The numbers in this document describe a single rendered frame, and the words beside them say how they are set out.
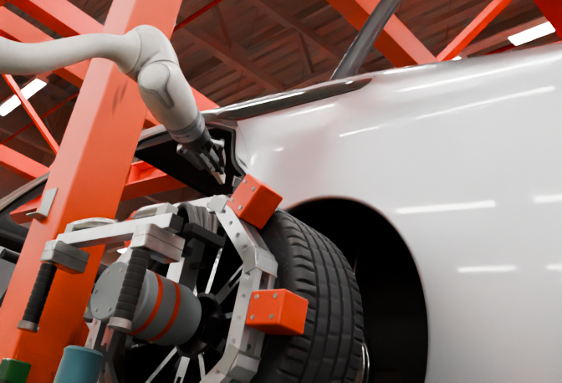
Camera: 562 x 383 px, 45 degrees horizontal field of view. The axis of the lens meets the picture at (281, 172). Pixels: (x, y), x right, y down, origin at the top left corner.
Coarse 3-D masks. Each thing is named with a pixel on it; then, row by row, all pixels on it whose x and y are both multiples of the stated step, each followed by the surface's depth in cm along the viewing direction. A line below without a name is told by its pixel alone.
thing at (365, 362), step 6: (366, 348) 177; (366, 354) 176; (360, 360) 174; (366, 360) 175; (360, 366) 173; (366, 366) 174; (360, 372) 172; (366, 372) 173; (360, 378) 172; (366, 378) 173
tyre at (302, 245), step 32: (288, 224) 150; (288, 256) 144; (320, 256) 150; (288, 288) 140; (320, 288) 143; (352, 288) 154; (320, 320) 139; (352, 320) 149; (288, 352) 133; (320, 352) 138; (352, 352) 146
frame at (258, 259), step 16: (208, 208) 156; (224, 208) 152; (224, 224) 149; (240, 224) 146; (240, 240) 143; (256, 240) 147; (128, 256) 170; (240, 256) 141; (256, 256) 138; (272, 256) 143; (256, 272) 136; (272, 272) 140; (240, 288) 137; (256, 288) 136; (272, 288) 139; (240, 304) 135; (96, 320) 167; (240, 320) 133; (96, 336) 164; (112, 336) 167; (240, 336) 131; (256, 336) 134; (112, 352) 166; (224, 352) 131; (240, 352) 130; (256, 352) 133; (112, 368) 163; (224, 368) 129; (240, 368) 129; (256, 368) 132
